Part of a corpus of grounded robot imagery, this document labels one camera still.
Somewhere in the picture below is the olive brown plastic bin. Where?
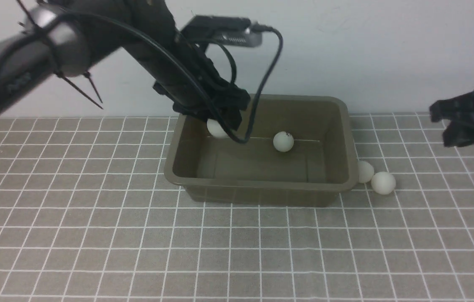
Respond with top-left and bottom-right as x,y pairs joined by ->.
164,94 -> 359,208

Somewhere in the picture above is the grey checkered tablecloth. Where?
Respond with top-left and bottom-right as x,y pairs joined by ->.
0,113 -> 474,302

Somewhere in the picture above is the black camera cable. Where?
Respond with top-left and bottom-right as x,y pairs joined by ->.
0,10 -> 284,302

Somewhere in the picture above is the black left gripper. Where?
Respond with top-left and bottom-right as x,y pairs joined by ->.
153,33 -> 250,136

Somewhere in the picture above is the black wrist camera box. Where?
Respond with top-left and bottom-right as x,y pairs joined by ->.
181,15 -> 262,48

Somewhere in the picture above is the white ping-pong ball with logo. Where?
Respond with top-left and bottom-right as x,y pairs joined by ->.
371,172 -> 396,195

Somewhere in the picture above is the plain white ping-pong ball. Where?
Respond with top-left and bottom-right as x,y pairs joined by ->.
358,160 -> 375,184

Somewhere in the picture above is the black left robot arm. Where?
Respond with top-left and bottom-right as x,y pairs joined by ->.
0,0 -> 252,130

